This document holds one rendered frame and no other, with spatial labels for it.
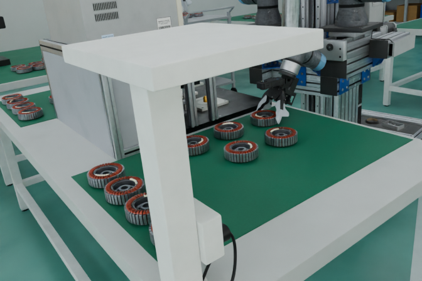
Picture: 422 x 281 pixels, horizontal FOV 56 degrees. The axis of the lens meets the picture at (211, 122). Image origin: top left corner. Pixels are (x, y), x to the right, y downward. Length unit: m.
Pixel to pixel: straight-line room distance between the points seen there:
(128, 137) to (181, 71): 0.88
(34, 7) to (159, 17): 5.48
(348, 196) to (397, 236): 1.22
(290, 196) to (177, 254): 0.45
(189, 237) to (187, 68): 0.32
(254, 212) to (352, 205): 0.24
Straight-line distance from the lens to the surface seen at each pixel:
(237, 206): 1.05
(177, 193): 0.68
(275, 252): 0.90
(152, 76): 0.53
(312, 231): 0.97
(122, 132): 1.40
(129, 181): 1.18
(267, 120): 1.55
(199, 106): 1.75
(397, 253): 2.19
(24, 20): 6.92
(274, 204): 1.06
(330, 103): 2.39
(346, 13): 2.03
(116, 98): 1.36
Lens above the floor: 1.31
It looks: 20 degrees down
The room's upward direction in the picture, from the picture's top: 5 degrees counter-clockwise
